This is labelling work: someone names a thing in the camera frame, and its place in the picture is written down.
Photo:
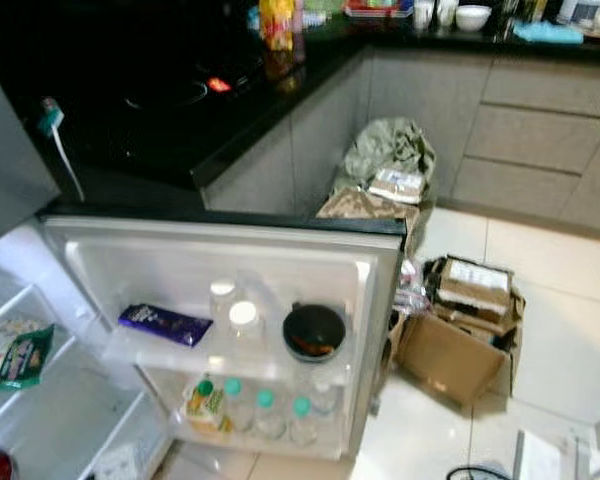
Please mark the black kitchen counter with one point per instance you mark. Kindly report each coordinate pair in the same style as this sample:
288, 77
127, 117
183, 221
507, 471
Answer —
130, 60

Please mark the white cap plastic bottle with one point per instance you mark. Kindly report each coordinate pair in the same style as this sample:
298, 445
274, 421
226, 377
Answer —
244, 315
222, 290

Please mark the purple chocolate bar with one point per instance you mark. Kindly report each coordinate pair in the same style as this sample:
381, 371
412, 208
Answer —
165, 324

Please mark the teal cap water bottle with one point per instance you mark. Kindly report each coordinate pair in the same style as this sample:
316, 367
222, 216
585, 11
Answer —
236, 395
301, 410
268, 405

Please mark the red tray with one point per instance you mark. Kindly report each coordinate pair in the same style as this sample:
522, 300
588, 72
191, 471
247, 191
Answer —
380, 10

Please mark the clear plastic bottle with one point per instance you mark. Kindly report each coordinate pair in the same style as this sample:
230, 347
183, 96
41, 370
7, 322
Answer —
326, 398

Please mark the white cup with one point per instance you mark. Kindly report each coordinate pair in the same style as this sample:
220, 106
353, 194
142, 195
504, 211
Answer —
423, 14
447, 12

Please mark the patterned brown cardboard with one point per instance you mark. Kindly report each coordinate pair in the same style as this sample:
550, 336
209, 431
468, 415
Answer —
365, 207

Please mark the teal cloth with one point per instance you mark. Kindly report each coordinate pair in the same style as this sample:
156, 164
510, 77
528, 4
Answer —
548, 33

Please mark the grey green bag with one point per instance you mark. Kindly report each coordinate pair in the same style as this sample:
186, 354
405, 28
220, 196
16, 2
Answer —
385, 145

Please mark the yellow snack bag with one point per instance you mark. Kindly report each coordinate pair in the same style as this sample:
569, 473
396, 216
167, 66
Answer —
276, 25

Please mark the grey fridge door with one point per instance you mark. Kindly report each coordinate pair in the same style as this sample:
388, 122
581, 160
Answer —
310, 260

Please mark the small white bowl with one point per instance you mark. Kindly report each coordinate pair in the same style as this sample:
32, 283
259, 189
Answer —
473, 18

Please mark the black bowl with food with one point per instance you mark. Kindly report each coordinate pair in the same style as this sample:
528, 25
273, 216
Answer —
314, 333

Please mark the white metal frame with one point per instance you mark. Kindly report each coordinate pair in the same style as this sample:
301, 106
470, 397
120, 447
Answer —
540, 455

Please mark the brown cardboard box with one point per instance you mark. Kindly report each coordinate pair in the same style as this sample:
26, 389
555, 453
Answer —
445, 355

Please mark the crumpled plastic wrap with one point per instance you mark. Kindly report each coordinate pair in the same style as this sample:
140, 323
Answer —
412, 292

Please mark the small labelled cardboard box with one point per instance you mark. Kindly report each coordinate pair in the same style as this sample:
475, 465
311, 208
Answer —
475, 282

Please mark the green white food packet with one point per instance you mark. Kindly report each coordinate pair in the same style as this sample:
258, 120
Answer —
20, 355

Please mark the green cap juice bottle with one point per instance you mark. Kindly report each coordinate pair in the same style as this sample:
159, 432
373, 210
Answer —
206, 405

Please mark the grey steel fridge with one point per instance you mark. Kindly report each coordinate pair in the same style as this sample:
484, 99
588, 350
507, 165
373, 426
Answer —
20, 420

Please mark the white labelled packet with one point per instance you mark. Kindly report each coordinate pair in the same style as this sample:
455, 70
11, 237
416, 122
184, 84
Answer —
397, 186

